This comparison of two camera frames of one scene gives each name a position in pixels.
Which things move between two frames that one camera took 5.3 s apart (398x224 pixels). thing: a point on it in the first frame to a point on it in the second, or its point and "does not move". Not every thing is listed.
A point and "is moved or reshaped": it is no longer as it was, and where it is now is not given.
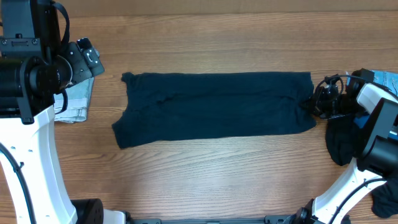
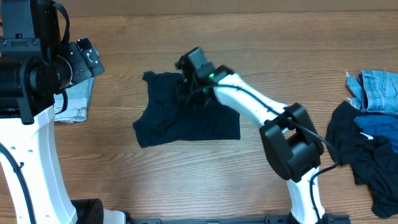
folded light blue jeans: (79, 96) does not move
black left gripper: (75, 55) does not move
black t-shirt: (157, 107) is moved or reshaped
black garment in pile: (345, 144) does not move
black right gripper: (321, 100) to (183, 83)
